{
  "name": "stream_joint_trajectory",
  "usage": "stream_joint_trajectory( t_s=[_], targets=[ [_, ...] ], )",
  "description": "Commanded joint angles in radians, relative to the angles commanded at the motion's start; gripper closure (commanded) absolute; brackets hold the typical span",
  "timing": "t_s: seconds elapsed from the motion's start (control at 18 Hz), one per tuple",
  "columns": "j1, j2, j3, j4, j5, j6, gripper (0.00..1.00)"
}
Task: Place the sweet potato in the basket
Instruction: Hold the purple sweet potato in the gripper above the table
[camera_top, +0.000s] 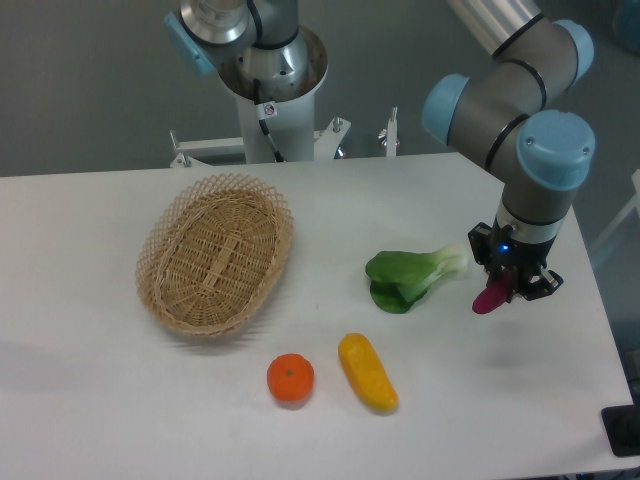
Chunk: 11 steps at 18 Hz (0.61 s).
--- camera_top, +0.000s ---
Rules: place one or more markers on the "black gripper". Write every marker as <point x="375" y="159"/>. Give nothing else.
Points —
<point x="496" y="249"/>

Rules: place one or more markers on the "purple sweet potato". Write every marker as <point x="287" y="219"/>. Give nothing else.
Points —
<point x="491" y="298"/>

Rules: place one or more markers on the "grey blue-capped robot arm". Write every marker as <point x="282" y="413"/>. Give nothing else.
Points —
<point x="502" y="124"/>

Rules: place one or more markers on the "woven wicker basket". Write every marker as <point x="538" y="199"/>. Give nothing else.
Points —
<point x="214" y="255"/>

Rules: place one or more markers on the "green bok choy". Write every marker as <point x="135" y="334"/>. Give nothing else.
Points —
<point x="399" y="279"/>

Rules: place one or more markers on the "yellow squash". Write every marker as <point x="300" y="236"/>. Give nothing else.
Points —
<point x="366" y="374"/>

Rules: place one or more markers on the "black device at table edge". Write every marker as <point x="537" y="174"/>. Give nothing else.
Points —
<point x="621" y="424"/>

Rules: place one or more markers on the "orange tangerine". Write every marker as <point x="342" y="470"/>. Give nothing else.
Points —
<point x="290" y="378"/>

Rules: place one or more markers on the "white frame at right edge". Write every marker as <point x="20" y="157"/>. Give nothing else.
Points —
<point x="617" y="230"/>

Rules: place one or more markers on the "white metal base frame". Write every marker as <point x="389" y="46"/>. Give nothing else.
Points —
<point x="326" y="145"/>

